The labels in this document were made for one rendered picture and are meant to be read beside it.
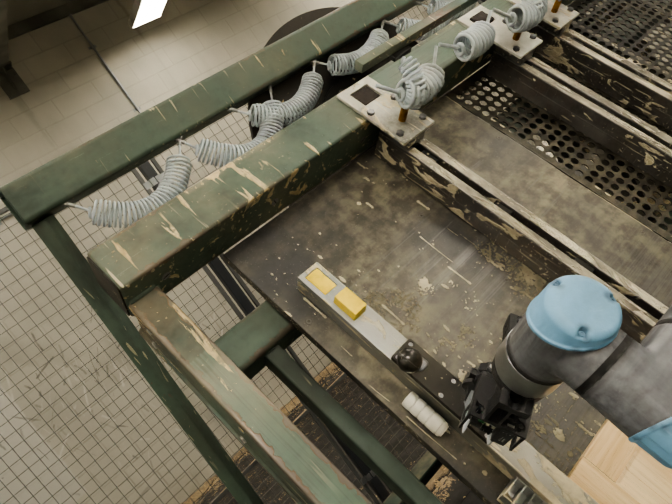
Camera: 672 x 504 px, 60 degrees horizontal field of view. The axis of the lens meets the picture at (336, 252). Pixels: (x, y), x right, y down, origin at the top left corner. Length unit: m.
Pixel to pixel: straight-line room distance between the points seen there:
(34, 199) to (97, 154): 0.18
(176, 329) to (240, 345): 0.13
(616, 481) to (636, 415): 0.47
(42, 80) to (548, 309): 5.63
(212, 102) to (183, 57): 4.70
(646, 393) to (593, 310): 0.08
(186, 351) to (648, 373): 0.66
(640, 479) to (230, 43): 6.00
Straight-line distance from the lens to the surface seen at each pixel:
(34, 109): 5.86
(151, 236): 1.04
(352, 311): 0.99
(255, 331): 1.07
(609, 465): 1.07
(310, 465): 0.90
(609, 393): 0.60
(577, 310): 0.58
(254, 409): 0.92
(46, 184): 1.50
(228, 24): 6.68
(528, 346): 0.62
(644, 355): 0.61
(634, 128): 1.49
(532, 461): 0.99
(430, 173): 1.21
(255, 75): 1.72
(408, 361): 0.86
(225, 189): 1.09
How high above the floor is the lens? 1.86
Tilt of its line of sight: 9 degrees down
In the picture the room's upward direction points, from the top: 34 degrees counter-clockwise
